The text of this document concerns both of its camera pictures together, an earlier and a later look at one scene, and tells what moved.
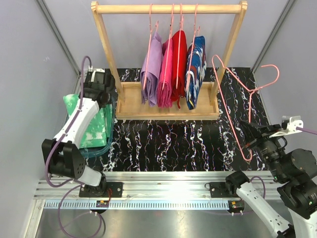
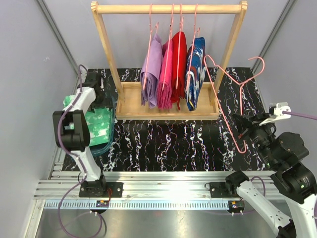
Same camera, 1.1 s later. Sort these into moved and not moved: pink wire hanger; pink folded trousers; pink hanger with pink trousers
Moved: pink wire hanger
Not moved: pink hanger with pink trousers; pink folded trousers
